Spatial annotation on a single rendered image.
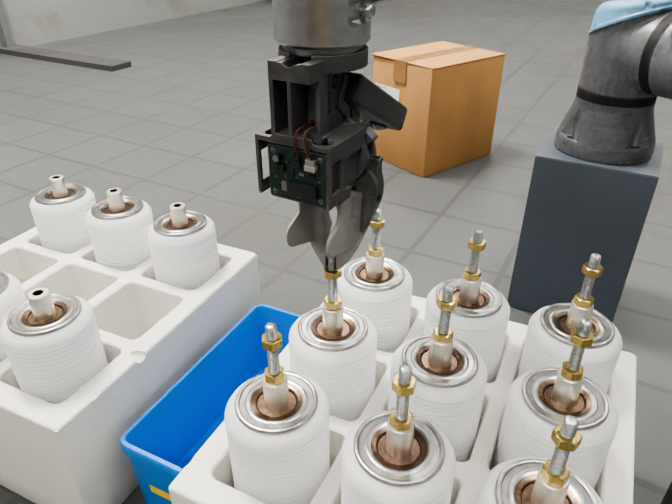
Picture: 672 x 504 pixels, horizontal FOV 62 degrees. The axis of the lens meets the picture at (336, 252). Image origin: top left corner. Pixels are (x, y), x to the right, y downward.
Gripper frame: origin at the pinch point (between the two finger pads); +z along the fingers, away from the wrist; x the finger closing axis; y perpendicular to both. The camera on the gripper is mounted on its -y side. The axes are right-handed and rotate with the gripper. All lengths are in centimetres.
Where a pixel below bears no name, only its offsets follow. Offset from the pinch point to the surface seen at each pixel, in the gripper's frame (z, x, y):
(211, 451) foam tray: 16.3, -5.2, 15.5
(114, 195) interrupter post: 6.7, -41.9, -7.4
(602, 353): 9.4, 25.8, -9.7
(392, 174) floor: 34, -35, -95
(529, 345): 11.7, 18.8, -10.2
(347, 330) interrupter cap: 9.2, 1.5, 0.2
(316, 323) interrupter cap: 9.1, -1.9, 1.0
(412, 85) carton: 10, -33, -100
